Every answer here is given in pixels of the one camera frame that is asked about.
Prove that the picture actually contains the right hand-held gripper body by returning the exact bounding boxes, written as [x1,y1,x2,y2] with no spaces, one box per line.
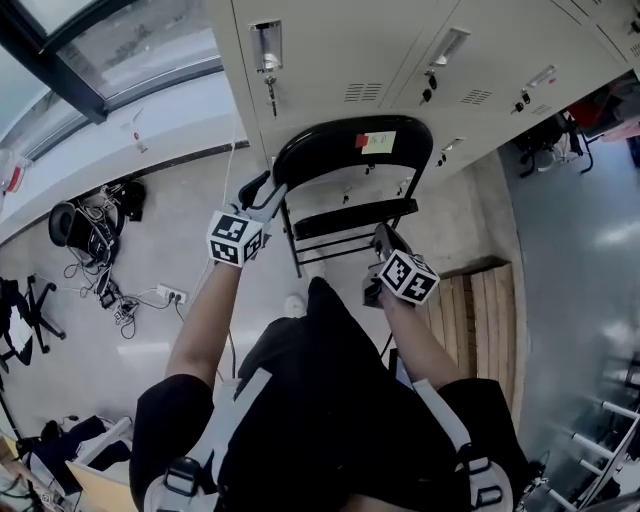
[362,248,441,309]

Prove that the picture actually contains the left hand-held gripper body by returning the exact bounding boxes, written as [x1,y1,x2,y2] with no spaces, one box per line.
[206,198,275,269]

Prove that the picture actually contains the black folding chair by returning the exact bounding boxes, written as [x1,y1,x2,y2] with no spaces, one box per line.
[271,114,435,279]

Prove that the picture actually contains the person's left forearm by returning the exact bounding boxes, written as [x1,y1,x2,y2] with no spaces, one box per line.
[163,259,247,389]

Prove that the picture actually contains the person's right forearm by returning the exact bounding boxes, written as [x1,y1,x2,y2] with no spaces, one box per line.
[381,294,465,392]

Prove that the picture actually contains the black swivel office chair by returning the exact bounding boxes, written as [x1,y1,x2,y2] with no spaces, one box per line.
[0,273,68,374]

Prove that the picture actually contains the white power strip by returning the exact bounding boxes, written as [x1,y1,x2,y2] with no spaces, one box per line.
[156,283,189,306]

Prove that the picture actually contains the wooden slat pallet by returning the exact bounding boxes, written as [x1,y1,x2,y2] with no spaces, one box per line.
[424,262,520,401]

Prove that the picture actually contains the black bag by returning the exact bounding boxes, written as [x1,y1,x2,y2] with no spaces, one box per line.
[119,179,148,224]

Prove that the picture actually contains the yellow sticky note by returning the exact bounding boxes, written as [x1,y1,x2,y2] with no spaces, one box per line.
[362,130,398,155]

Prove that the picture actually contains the small white tool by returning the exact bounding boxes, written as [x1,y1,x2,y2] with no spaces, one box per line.
[119,106,151,155]

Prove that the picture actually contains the white window ledge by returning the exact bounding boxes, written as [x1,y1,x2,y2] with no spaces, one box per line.
[0,69,251,246]

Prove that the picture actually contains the person's black clothed body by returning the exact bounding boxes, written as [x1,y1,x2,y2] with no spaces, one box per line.
[128,276,532,512]

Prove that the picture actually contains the white chest harness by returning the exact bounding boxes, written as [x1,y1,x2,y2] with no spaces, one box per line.
[143,368,512,512]

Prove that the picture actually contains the black round bowl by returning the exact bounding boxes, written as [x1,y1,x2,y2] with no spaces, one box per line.
[47,201,77,247]

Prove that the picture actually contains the beige metal lockers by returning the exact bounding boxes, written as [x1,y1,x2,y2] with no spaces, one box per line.
[204,0,640,174]

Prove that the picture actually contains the clothes rack with garments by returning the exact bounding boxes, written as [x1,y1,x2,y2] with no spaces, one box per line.
[512,69,640,179]

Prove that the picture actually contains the large dark-framed window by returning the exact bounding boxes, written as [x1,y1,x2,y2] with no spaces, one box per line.
[0,0,225,151]

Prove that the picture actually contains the white metal shelf rack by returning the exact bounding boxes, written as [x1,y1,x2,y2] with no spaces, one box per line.
[519,349,640,512]

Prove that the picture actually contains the beige wooden table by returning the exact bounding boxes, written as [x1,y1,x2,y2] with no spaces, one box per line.
[0,434,139,512]

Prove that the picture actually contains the white power cable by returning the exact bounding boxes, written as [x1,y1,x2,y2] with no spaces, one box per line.
[185,112,240,304]

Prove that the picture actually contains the tangle of black cables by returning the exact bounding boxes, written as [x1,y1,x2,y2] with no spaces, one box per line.
[62,249,161,341]

